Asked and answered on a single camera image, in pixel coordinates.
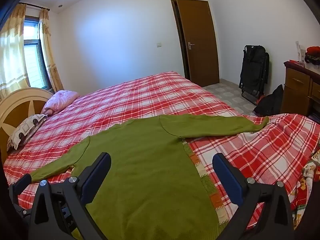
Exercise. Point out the patterned grey pillow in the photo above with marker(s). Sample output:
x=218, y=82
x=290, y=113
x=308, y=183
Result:
x=25, y=130

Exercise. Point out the red plaid bed sheet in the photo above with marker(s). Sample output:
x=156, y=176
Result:
x=140, y=97

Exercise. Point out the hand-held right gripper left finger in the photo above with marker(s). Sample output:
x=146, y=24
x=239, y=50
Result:
x=96, y=177

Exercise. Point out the pile of red and dark clothes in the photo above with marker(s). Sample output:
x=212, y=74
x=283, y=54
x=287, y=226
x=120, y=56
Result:
x=313, y=55

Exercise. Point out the cream and brown headboard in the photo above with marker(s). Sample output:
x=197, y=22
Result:
x=15, y=110

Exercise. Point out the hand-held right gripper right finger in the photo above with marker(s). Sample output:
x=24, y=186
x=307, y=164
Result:
x=228, y=177

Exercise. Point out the window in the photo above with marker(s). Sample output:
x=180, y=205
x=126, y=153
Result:
x=32, y=55

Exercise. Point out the brown wooden dresser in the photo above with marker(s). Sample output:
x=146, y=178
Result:
x=297, y=87

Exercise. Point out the dark curtain rod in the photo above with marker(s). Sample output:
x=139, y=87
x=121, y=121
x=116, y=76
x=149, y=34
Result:
x=32, y=5

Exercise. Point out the yellow sheer curtain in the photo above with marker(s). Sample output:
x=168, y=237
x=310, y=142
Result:
x=11, y=55
x=50, y=55

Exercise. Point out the pink pillow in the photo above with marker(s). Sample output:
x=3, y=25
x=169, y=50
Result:
x=60, y=100

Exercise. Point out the floral printed blanket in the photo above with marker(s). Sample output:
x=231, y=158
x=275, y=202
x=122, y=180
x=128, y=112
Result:
x=305, y=180

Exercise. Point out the white card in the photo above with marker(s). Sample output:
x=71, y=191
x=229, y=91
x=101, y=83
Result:
x=299, y=51

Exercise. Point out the brown wooden door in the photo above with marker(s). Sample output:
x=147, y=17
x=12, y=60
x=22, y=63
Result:
x=200, y=42

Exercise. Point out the green knitted sweater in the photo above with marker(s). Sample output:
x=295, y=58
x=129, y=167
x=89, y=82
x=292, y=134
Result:
x=150, y=167

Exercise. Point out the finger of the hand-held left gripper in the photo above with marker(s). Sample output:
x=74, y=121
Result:
x=21, y=185

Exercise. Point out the black bag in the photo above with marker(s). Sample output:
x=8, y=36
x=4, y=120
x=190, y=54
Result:
x=252, y=70
x=271, y=102

